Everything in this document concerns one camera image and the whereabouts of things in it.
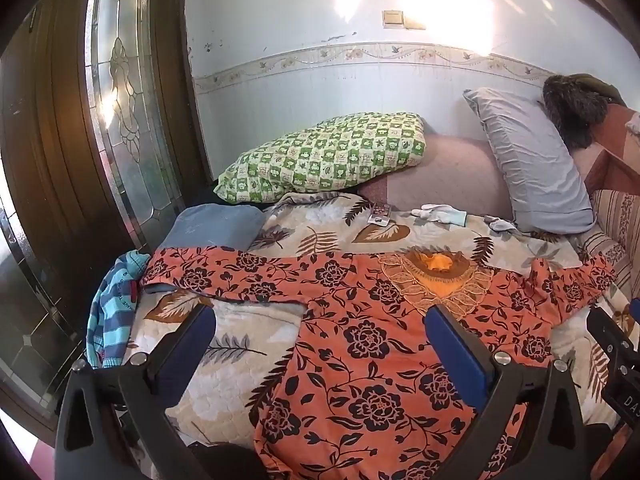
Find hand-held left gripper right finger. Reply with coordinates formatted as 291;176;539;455
424;302;588;480

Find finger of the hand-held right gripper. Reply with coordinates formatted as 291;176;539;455
586;305;640;361

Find dark fur-trimmed garment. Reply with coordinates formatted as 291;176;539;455
542;74;626;150

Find pink mattress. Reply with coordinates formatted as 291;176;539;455
357;132;516;221

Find grey pillow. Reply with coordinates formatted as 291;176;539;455
462;87;596;235

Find wooden headboard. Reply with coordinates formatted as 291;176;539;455
582;102;640;196

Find blue folded cloth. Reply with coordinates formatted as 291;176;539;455
159;204;266;252

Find blue striped garment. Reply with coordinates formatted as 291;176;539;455
86;250;152;371

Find orange floral garment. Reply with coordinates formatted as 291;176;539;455
141;247;617;480

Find leaf print quilted blanket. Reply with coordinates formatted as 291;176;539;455
115;191;640;461

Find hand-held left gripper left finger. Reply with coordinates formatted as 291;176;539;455
54;302;217;480

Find leaded glass door panel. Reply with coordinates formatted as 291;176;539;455
85;0;183;241

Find green checkered pillow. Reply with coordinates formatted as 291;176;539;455
214;111;427;205

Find brown wooden door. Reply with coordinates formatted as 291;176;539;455
0;0;211;441

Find white and blue glove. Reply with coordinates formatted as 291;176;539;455
411;204;468;226

